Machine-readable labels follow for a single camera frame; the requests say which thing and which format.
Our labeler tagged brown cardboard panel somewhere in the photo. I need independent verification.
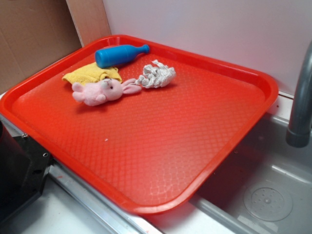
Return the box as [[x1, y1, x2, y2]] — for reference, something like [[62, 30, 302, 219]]
[[0, 0, 81, 93]]

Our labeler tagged grey plastic sink basin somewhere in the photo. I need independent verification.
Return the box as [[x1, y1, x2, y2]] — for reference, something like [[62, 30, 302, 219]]
[[148, 114, 312, 234]]

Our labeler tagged crumpled white paper towel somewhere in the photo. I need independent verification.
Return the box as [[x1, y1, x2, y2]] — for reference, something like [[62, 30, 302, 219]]
[[135, 59, 176, 89]]

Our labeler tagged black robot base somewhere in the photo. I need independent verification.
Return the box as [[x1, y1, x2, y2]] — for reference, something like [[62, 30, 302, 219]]
[[0, 123, 52, 223]]

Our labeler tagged yellow cloth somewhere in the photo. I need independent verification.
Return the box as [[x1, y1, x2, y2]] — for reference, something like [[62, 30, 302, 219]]
[[62, 62, 123, 85]]

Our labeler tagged blue plastic bottle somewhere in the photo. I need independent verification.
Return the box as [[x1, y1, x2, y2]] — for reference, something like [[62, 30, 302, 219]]
[[95, 44, 150, 68]]

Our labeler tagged red plastic tray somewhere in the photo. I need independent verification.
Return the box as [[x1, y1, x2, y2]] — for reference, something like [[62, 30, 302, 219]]
[[0, 35, 278, 215]]

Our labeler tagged pink plush bunny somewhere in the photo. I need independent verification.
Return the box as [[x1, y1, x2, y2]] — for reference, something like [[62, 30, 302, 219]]
[[72, 78, 142, 106]]

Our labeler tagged grey faucet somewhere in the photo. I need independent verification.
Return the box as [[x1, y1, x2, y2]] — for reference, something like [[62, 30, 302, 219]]
[[286, 44, 312, 148]]

